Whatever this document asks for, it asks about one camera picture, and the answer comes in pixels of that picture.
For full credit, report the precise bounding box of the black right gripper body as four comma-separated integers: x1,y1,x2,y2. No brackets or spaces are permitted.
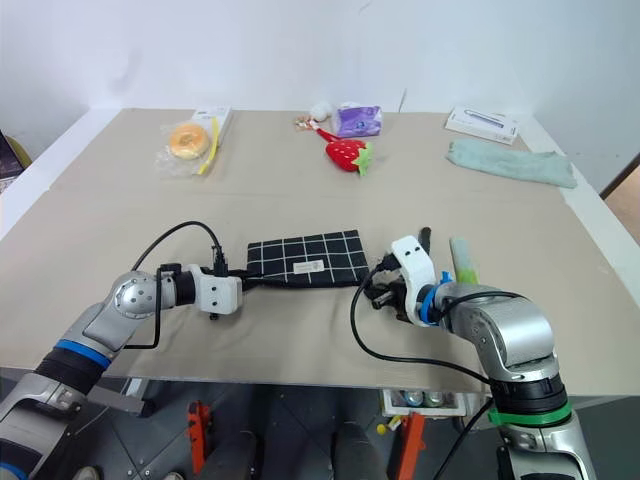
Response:
375,272,417,322

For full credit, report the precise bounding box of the black white grid pouch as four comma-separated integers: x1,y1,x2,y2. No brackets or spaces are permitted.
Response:
246,228,372,292

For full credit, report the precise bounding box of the green highlighter pen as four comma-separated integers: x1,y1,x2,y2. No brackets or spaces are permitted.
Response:
448,236,480,288

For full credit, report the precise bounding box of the beige table cover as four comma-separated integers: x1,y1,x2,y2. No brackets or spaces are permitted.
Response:
0,106,622,392

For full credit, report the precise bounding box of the white tray under table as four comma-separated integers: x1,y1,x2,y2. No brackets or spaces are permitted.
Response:
381,388,469,418

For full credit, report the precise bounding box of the clear plastic bag yellow seal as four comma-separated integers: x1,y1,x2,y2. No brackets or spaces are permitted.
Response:
153,116,224,180

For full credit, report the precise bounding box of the red strawberry plush toy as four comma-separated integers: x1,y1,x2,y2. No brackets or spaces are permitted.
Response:
324,139,376,178

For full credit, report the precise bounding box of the orange clamp stand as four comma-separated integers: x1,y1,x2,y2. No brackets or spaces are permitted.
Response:
398,411,427,480
185,399,215,475

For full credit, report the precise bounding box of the orange glazed donut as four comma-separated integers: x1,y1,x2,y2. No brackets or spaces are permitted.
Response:
168,122,212,161

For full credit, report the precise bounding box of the small white carton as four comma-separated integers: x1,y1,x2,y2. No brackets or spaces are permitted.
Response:
191,104,234,137

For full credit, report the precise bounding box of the purple tissue pack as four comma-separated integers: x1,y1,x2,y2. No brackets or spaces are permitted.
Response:
333,102,384,139

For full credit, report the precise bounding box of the light green towel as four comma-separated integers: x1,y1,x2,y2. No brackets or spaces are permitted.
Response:
445,138,579,190

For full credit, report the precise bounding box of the white box purple pen print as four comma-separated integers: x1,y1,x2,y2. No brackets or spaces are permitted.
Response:
444,104,520,147

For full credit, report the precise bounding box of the brown wooden panel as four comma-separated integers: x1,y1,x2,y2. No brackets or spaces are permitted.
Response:
599,151,640,237

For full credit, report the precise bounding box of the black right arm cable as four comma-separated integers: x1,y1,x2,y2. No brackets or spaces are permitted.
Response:
348,253,496,480

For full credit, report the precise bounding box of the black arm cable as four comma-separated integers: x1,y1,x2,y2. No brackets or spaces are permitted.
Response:
123,220,231,351
348,253,496,480

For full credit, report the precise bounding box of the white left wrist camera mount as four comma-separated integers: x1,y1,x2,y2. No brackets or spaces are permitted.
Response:
192,266,245,317

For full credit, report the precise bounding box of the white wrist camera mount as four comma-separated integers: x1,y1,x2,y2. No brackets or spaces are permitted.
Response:
192,266,245,317
390,233,454,330

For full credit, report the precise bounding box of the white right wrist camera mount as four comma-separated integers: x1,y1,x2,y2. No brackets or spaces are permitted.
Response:
390,233,454,330

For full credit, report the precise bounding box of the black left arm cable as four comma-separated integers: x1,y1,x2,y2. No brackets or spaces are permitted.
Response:
123,220,231,351

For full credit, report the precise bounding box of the small colourful charm red strap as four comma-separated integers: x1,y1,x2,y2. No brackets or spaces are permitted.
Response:
292,115,342,145

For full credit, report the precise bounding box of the grey metal bracket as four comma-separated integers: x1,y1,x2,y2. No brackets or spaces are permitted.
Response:
87,378,147,417

